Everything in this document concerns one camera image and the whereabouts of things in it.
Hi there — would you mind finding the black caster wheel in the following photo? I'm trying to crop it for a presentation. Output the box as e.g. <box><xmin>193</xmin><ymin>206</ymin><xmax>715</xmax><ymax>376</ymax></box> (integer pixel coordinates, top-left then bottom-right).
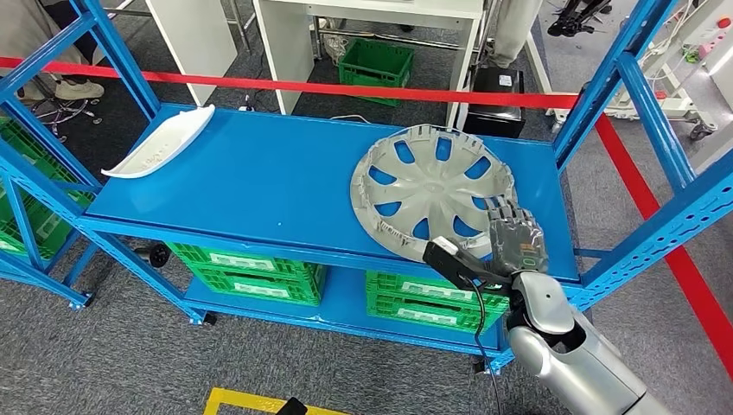
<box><xmin>136</xmin><ymin>243</ymin><xmax>172</xmax><ymax>269</ymax></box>

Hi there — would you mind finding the blue metal shelf rack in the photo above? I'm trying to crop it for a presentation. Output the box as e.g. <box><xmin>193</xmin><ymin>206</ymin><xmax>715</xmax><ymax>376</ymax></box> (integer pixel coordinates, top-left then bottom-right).
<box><xmin>0</xmin><ymin>0</ymin><xmax>733</xmax><ymax>374</ymax></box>
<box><xmin>0</xmin><ymin>97</ymin><xmax>99</xmax><ymax>310</ymax></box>

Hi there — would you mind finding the person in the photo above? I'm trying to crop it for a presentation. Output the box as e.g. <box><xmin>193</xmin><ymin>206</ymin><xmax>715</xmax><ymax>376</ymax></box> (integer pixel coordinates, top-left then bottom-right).
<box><xmin>491</xmin><ymin>0</ymin><xmax>544</xmax><ymax>70</ymax></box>
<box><xmin>0</xmin><ymin>0</ymin><xmax>107</xmax><ymax>102</ymax></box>

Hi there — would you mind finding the white plastic trim part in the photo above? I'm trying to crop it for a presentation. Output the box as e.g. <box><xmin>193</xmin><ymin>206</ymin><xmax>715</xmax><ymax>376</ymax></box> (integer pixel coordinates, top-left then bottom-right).
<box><xmin>101</xmin><ymin>104</ymin><xmax>216</xmax><ymax>180</ymax></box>

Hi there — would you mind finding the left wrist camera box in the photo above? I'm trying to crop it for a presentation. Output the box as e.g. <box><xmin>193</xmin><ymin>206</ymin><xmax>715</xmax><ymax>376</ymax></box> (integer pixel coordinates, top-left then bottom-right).
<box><xmin>274</xmin><ymin>396</ymin><xmax>309</xmax><ymax>415</ymax></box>

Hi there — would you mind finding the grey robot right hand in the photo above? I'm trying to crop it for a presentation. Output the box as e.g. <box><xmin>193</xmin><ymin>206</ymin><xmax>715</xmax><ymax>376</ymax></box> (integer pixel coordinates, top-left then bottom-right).
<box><xmin>487</xmin><ymin>195</ymin><xmax>551</xmax><ymax>278</ymax></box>

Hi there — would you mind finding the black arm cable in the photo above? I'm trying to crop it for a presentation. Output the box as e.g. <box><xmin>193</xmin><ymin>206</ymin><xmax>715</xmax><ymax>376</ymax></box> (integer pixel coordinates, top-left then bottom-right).
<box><xmin>466</xmin><ymin>278</ymin><xmax>505</xmax><ymax>415</ymax></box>

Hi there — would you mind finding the white cabinet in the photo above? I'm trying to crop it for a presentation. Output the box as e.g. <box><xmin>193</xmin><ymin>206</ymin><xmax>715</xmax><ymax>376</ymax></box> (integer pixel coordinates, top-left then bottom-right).
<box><xmin>144</xmin><ymin>0</ymin><xmax>239</xmax><ymax>107</ymax></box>

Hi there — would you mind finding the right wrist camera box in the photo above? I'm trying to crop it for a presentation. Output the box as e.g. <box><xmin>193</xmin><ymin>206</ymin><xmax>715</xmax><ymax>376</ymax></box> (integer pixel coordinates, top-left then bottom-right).
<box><xmin>422</xmin><ymin>235</ymin><xmax>513</xmax><ymax>294</ymax></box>

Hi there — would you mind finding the grey plastic wheel cover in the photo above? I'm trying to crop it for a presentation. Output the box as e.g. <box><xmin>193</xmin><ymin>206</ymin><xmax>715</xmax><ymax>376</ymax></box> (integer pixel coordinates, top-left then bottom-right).
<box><xmin>349</xmin><ymin>124</ymin><xmax>519</xmax><ymax>262</ymax></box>

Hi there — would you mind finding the chrome chair base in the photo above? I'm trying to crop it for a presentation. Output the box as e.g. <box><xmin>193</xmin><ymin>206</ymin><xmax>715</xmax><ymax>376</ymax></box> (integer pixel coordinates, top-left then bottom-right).
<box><xmin>31</xmin><ymin>96</ymin><xmax>105</xmax><ymax>144</ymax></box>

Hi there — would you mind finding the red barrier belt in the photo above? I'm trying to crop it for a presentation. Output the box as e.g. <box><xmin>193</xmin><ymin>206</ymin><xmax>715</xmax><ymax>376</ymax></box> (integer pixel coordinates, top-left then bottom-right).
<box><xmin>0</xmin><ymin>55</ymin><xmax>579</xmax><ymax>110</ymax></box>
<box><xmin>594</xmin><ymin>113</ymin><xmax>733</xmax><ymax>380</ymax></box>

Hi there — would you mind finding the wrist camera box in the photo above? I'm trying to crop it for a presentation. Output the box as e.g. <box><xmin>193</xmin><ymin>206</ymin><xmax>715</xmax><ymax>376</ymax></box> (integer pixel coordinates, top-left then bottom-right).
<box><xmin>422</xmin><ymin>235</ymin><xmax>513</xmax><ymax>294</ymax></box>
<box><xmin>274</xmin><ymin>396</ymin><xmax>309</xmax><ymax>415</ymax></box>

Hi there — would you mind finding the white equipment cart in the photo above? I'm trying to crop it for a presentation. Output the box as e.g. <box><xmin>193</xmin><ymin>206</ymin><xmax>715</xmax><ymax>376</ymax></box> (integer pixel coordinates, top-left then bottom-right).
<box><xmin>603</xmin><ymin>0</ymin><xmax>733</xmax><ymax>142</ymax></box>

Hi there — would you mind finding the black box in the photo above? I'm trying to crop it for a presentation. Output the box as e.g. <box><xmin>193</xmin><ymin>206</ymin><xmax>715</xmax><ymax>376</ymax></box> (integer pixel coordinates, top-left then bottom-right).
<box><xmin>462</xmin><ymin>67</ymin><xmax>526</xmax><ymax>138</ymax></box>

